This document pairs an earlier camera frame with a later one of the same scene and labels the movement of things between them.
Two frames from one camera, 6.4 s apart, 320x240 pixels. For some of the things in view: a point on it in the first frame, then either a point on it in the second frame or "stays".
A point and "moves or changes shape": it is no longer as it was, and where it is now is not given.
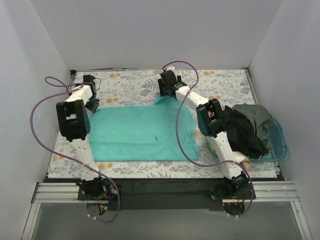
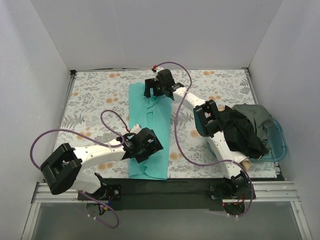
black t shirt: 242,135 stays
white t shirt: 241,158 stays
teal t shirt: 145,133 moves or changes shape
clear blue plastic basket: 278,150 stays
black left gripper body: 93,105 to 149,152
